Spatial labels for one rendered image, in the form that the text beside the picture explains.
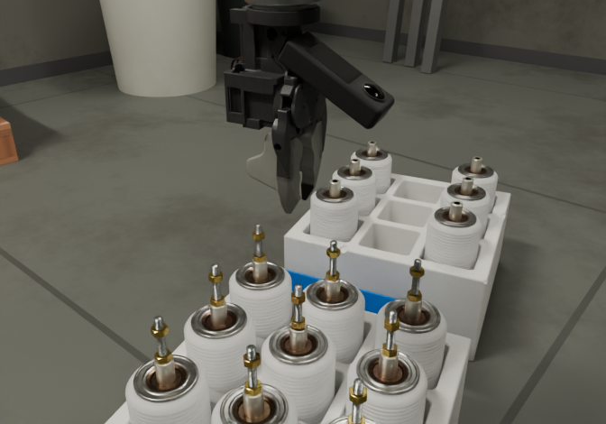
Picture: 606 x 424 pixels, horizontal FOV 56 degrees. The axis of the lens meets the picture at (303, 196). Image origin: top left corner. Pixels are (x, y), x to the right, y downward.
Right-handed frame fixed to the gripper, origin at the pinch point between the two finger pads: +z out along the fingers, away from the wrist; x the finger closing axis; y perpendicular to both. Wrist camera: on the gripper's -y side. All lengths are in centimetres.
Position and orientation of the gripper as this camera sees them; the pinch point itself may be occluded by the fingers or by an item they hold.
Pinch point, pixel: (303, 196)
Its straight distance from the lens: 62.7
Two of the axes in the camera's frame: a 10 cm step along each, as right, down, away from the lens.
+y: -8.9, -2.0, 4.1
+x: -4.6, 3.9, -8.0
